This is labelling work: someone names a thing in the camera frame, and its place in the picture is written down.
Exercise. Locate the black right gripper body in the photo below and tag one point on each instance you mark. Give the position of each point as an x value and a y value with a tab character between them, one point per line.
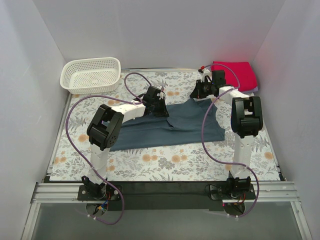
198	90

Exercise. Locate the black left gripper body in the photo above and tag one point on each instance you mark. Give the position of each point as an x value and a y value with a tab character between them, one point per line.
160	108

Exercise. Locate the dark teal t shirt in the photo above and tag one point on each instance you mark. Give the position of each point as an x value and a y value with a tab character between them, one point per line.
183	126

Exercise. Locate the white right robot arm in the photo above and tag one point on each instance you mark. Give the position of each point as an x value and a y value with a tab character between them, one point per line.
246	122

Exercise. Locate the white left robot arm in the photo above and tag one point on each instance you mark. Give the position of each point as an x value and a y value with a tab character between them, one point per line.
104	130

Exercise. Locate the folded red t shirt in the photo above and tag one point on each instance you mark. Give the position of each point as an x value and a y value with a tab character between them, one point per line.
242	70

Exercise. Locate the folded lavender t shirt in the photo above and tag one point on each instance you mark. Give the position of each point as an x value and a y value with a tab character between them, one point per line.
251	90

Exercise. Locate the white perforated plastic basket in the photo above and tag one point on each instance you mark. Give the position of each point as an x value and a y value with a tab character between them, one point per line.
91	75

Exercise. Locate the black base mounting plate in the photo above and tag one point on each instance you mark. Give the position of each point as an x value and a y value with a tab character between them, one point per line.
178	195

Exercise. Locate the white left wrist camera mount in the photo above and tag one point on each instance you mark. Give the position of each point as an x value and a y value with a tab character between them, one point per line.
161	95

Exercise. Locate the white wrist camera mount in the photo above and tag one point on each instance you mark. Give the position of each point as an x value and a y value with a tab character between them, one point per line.
204	72
161	95

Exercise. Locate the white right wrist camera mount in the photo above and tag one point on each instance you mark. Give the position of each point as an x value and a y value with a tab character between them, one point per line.
204	72

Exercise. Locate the aluminium frame rail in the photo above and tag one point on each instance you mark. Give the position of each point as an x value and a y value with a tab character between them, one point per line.
166	211

